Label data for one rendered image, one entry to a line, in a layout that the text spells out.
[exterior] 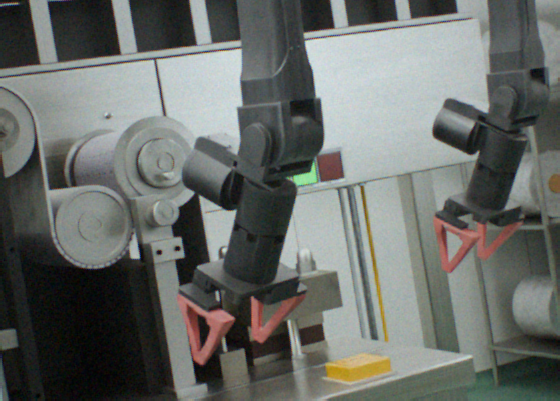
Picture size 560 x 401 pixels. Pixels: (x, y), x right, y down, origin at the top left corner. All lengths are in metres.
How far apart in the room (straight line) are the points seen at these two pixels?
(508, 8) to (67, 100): 0.88
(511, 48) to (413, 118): 0.89
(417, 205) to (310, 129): 1.46
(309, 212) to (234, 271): 3.73
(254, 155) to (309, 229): 3.80
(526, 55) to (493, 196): 0.20
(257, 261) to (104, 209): 0.62
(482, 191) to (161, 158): 0.50
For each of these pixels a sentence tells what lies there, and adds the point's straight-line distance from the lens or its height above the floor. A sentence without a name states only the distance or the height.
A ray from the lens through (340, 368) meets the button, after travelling 1.69.
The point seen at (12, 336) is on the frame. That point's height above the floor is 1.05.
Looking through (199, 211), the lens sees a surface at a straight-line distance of 1.86.
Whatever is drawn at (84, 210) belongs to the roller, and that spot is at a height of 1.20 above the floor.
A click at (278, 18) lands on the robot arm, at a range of 1.16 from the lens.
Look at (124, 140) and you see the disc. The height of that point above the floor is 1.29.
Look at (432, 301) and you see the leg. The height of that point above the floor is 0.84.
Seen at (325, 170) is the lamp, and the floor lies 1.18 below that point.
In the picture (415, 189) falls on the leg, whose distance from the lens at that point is 2.62.
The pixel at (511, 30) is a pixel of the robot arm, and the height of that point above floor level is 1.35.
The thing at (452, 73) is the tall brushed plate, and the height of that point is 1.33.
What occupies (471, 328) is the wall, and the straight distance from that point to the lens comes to 5.41.
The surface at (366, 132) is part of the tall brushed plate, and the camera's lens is 2.38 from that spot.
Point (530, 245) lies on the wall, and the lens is 5.59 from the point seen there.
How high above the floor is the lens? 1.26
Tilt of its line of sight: 3 degrees down
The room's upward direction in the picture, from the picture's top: 9 degrees counter-clockwise
